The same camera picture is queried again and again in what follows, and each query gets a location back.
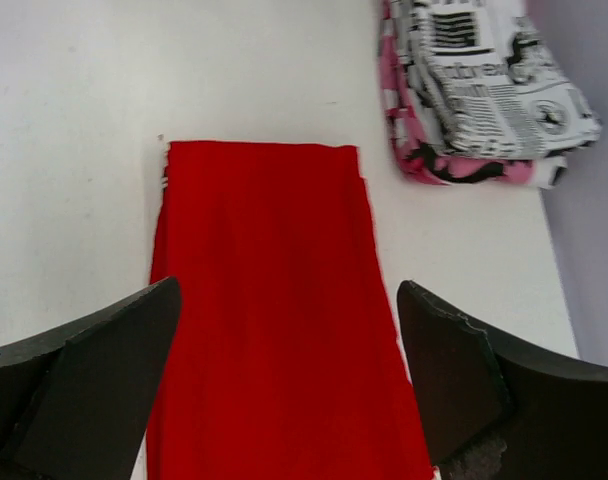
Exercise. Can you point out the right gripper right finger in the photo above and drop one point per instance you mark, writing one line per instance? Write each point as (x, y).
(495, 406)

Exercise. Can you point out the pink patterned folded trousers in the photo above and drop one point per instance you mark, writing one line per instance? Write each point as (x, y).
(413, 127)

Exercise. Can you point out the red trousers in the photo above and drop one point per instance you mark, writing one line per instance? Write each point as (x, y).
(285, 363)

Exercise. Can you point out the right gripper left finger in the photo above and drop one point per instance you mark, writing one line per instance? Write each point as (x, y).
(75, 400)

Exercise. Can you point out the newspaper print folded trousers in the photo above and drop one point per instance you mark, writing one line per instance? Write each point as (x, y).
(492, 87)

